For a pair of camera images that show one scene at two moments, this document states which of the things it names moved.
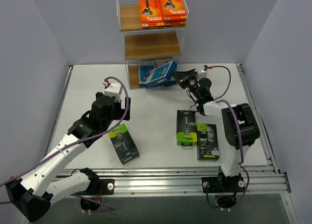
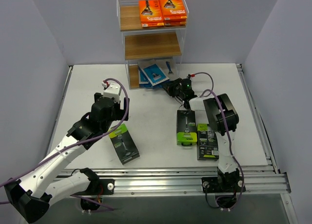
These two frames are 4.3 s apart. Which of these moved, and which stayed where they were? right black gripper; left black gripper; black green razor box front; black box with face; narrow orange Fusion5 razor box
Moved: right black gripper
Stayed: black box with face; black green razor box front; narrow orange Fusion5 razor box; left black gripper
